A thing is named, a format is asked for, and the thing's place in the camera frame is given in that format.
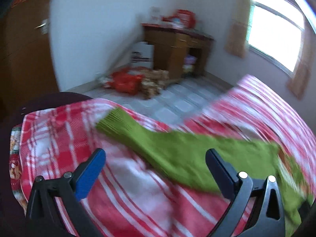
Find green striped knit sweater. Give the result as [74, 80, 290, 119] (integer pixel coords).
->
[96, 108, 312, 236]

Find red plaid bed sheet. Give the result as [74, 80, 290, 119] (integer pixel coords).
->
[9, 75, 315, 236]

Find brown wooden door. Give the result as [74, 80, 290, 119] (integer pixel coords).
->
[1, 0, 59, 112]

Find red plastic bag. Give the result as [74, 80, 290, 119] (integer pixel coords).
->
[107, 67, 144, 95]

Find brown patterned bag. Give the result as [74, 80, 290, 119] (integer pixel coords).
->
[140, 70, 169, 100]

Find right beige curtain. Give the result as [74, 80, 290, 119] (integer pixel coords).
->
[287, 18, 315, 100]

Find beige curtain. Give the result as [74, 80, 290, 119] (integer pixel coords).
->
[225, 0, 251, 58]
[287, 18, 315, 100]

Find stacked books in desk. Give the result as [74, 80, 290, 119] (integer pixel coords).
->
[183, 55, 197, 75]

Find left beige curtain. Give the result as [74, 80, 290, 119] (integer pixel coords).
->
[225, 0, 251, 58]

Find white paper bag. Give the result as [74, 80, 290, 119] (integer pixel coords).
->
[131, 42, 154, 69]

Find wooden desk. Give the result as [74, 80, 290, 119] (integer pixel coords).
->
[142, 24, 214, 82]

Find red gift box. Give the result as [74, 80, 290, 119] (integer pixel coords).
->
[162, 9, 196, 29]

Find window with green frame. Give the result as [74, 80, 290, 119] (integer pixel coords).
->
[247, 0, 305, 74]

